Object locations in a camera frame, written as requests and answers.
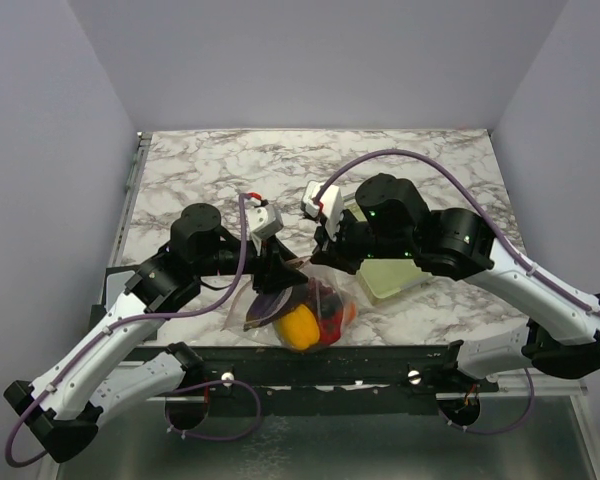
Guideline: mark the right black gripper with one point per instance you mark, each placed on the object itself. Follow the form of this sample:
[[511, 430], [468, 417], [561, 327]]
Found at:
[[331, 251]]

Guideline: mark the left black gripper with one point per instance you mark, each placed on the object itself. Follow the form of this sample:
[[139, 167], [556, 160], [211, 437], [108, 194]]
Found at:
[[274, 267]]

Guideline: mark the dark purple toy eggplant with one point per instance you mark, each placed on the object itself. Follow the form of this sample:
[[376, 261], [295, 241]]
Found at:
[[268, 308]]

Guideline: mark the green perforated plastic basket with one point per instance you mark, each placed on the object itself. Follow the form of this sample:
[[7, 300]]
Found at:
[[383, 279]]

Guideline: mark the purple toy grapes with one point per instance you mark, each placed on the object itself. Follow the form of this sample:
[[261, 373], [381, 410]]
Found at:
[[323, 300]]

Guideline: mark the clear zip top bag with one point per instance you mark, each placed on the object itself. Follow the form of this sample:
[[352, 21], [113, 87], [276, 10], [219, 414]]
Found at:
[[267, 335]]

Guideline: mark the yellow toy bell pepper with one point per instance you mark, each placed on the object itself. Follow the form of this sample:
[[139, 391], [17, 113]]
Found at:
[[298, 329]]

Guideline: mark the orange toy pumpkin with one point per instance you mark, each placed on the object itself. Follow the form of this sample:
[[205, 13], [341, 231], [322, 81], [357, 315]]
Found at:
[[349, 313]]

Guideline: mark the red toy bell pepper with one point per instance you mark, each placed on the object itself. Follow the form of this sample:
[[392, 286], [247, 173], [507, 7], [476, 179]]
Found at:
[[330, 332]]

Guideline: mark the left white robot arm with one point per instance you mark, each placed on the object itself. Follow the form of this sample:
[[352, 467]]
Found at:
[[65, 407]]

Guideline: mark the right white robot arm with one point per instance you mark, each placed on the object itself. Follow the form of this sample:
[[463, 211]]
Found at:
[[562, 335]]

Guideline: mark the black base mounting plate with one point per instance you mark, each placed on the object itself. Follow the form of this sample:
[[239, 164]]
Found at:
[[330, 382]]

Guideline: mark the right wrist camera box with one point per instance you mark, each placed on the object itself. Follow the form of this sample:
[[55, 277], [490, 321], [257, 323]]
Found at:
[[329, 209]]

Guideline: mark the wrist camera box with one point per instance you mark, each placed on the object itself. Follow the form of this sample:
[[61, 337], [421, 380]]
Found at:
[[329, 209], [264, 221]]

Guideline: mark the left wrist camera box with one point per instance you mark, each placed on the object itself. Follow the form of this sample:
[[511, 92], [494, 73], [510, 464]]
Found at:
[[264, 221]]

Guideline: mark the aluminium frame rail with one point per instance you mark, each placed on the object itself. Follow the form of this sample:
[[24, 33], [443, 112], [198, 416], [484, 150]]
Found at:
[[508, 384]]

